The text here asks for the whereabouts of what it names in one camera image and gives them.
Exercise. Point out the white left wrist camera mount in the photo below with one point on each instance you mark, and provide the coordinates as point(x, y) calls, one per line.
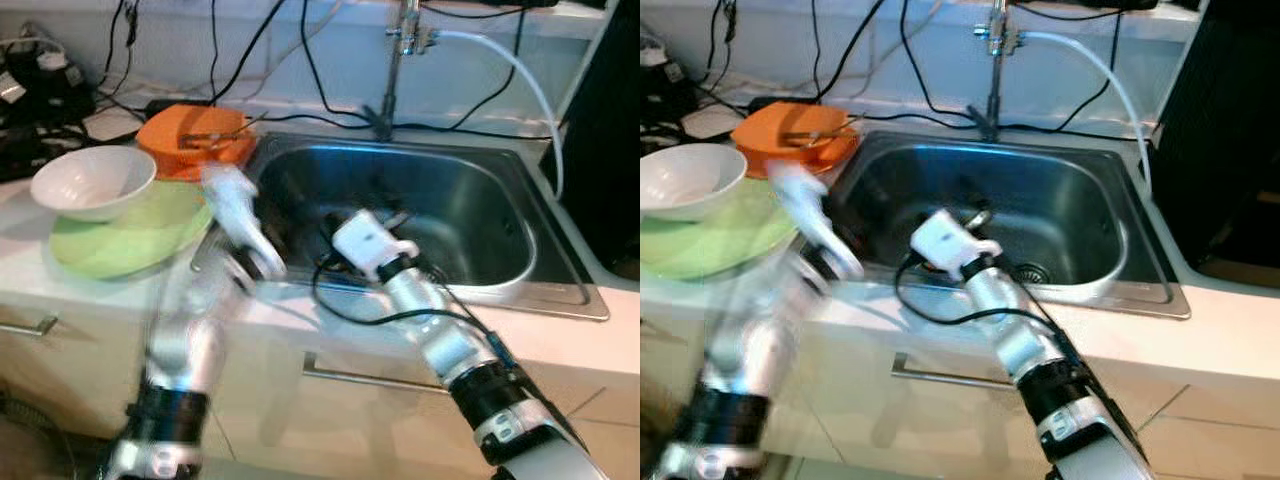
point(810, 205)
point(235, 210)

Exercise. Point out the orange plate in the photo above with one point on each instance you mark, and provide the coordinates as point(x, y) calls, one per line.
point(180, 172)
point(775, 170)

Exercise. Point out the sink drain strainer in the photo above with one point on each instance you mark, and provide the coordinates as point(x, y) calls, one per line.
point(1028, 273)

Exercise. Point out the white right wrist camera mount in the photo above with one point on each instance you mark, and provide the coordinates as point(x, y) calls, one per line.
point(365, 240)
point(945, 238)

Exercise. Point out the white flat box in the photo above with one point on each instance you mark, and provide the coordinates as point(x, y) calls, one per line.
point(710, 120)
point(112, 123)

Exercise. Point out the white bowl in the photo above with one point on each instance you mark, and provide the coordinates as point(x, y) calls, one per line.
point(690, 182)
point(95, 185)

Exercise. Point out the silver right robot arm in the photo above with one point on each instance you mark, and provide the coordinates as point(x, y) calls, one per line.
point(1020, 335)
point(445, 335)

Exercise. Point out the metal utensil across orange bowl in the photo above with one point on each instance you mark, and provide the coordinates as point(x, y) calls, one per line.
point(215, 135)
point(815, 135)

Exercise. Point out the black power adapter cluster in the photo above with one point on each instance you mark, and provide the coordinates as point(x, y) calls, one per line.
point(50, 85)
point(665, 80)

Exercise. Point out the stainless steel kitchen sink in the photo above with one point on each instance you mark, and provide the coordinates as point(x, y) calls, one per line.
point(480, 200)
point(1090, 200)

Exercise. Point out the flat black power brick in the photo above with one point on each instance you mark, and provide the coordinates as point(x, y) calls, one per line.
point(770, 102)
point(165, 105)

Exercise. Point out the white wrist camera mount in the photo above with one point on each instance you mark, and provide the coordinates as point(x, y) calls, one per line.
point(235, 210)
point(365, 240)
point(810, 205)
point(945, 238)

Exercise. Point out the chrome sink faucet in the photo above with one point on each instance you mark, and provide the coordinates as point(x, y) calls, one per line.
point(392, 75)
point(993, 75)

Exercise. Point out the light green plate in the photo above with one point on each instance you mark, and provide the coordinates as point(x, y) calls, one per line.
point(130, 245)
point(710, 245)

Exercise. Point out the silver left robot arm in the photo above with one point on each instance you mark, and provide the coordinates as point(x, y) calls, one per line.
point(185, 350)
point(740, 360)

